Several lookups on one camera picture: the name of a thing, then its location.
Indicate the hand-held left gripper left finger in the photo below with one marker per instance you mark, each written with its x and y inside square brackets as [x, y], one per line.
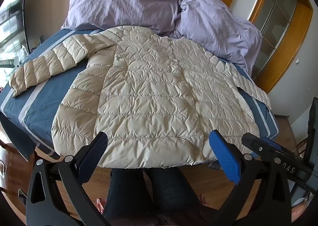
[92, 157]

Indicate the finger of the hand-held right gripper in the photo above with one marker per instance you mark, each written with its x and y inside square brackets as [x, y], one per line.
[283, 149]
[256, 145]

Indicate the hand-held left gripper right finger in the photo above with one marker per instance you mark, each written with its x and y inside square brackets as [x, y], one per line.
[226, 157]

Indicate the cream quilted puffer jacket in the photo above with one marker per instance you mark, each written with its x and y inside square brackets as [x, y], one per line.
[149, 91]

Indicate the person's right hand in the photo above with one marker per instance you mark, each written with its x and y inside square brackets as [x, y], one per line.
[298, 216]

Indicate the wooden chair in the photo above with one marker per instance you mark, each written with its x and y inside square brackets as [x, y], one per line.
[301, 147]

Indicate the person's left foot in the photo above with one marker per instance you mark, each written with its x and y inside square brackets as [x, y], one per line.
[100, 205]

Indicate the person's foot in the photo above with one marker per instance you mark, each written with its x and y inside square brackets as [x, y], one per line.
[100, 205]
[203, 200]

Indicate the person's right foot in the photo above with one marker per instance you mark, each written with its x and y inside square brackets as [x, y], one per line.
[203, 200]

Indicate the person's left leg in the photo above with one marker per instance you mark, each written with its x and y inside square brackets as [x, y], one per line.
[124, 196]

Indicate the person's leg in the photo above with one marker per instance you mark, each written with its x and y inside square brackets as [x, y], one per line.
[124, 196]
[174, 191]

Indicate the person's right leg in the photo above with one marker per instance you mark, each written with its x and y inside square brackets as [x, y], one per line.
[174, 191]

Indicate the blue grey-striped bed sheet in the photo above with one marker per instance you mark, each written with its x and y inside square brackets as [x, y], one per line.
[49, 96]

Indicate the lavender crumpled duvet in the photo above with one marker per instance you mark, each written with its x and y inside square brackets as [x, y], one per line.
[213, 24]

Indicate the wooden framed glass door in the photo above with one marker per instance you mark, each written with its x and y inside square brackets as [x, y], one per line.
[280, 17]

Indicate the large purple pillow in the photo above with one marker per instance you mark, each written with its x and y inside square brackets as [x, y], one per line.
[119, 2]

